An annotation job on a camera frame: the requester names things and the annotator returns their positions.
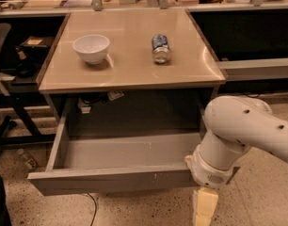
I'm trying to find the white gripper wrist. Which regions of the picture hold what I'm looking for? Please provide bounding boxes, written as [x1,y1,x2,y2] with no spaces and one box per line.
[184,130,250,226]

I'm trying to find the grey top drawer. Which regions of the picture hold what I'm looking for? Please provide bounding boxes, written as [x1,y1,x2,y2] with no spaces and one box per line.
[28,97,203,196]

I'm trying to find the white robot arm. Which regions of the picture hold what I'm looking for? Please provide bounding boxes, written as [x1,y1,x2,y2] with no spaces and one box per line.
[185,96,288,226]

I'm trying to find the small white paper in drawer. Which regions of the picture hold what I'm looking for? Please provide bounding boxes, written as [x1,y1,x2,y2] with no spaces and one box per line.
[107,91,123,101]

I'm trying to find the grey drawer cabinet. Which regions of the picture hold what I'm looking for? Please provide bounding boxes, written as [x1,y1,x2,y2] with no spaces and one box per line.
[36,8,228,149]

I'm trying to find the blue soda can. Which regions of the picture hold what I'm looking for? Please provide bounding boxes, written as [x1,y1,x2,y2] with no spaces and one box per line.
[152,34,170,64]

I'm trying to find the clear plastic bottle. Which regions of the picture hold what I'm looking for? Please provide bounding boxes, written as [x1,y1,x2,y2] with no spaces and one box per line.
[17,149,38,171]

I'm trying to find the white bowl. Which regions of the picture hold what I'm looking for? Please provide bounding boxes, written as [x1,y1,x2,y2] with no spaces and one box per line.
[72,35,110,64]

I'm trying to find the black box with label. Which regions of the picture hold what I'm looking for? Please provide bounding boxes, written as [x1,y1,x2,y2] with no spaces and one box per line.
[20,36,54,48]

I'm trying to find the black floor cable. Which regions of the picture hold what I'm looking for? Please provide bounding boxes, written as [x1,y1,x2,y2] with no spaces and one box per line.
[87,193,99,226]

